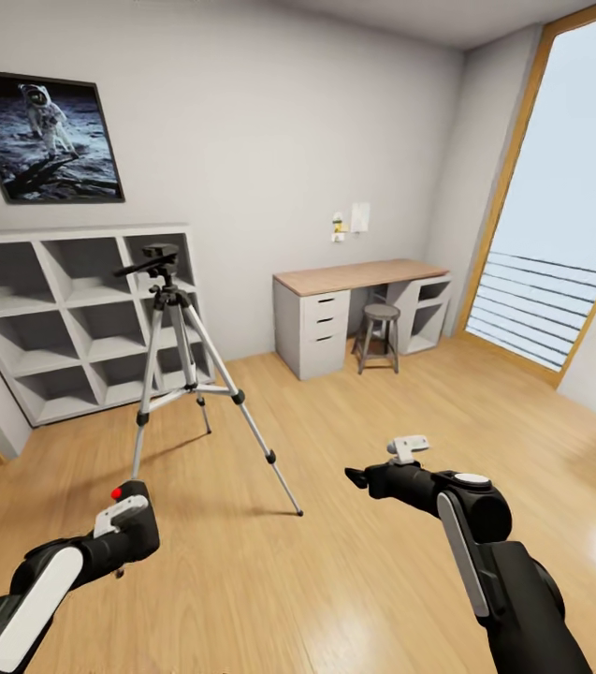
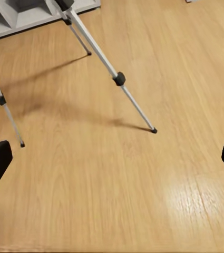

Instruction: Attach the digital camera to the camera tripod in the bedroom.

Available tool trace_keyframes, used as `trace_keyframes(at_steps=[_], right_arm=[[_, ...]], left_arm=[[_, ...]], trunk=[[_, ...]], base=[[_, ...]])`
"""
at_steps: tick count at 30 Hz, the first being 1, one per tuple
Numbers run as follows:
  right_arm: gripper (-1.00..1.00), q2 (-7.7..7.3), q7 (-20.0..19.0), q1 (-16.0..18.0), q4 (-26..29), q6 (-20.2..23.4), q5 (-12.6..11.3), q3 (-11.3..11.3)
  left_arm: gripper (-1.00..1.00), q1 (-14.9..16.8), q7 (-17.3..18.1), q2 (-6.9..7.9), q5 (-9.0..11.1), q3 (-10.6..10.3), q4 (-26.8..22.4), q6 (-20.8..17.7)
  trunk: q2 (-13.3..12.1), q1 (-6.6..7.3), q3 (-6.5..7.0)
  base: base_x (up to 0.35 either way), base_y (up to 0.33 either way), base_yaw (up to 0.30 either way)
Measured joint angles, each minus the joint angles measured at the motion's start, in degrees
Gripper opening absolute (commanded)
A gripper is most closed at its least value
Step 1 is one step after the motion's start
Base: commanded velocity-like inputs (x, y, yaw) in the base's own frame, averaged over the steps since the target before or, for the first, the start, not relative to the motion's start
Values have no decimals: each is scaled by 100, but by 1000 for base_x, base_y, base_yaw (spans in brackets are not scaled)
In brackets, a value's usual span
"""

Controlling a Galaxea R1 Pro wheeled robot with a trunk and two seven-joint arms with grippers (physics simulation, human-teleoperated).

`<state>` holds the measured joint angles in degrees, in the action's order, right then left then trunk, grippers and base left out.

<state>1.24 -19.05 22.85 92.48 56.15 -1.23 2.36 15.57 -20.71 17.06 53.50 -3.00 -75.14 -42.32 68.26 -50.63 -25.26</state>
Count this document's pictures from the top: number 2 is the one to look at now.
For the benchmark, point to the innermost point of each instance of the camera tripod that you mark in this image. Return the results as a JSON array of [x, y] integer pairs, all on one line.
[[68, 14]]

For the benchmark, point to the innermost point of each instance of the bookcase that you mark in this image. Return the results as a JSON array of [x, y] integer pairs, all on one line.
[[14, 19]]

